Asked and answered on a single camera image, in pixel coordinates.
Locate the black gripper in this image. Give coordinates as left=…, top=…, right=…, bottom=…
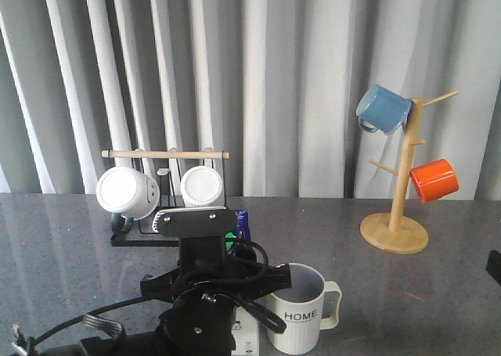
left=140, top=207, right=292, bottom=302

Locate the blue white milk carton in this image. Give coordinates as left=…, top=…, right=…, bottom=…
left=227, top=210, right=259, bottom=355

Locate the cream HOME mug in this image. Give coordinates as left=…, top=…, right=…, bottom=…
left=266, top=263, right=343, bottom=355

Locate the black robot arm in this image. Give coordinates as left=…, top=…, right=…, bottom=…
left=28, top=207, right=291, bottom=355

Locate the white ribbed mug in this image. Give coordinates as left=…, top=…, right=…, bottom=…
left=180, top=166, right=223, bottom=207

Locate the white smiley face mug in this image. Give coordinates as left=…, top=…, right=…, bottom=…
left=96, top=167, right=160, bottom=234

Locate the grey pleated curtain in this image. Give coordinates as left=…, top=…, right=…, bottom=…
left=1, top=0, right=500, bottom=200

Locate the wooden mug tree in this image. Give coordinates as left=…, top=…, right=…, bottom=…
left=360, top=90, right=459, bottom=254

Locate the blue enamel mug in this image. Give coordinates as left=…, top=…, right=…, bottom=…
left=356, top=84, right=413, bottom=135

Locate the orange enamel mug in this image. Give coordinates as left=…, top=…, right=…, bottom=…
left=410, top=159, right=460, bottom=203

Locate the black object at right edge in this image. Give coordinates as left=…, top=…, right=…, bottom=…
left=485, top=250, right=501, bottom=285

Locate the black wire mug rack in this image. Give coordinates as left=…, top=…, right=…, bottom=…
left=101, top=149, right=230, bottom=246

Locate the black cable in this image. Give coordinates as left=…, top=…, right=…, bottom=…
left=11, top=239, right=288, bottom=356

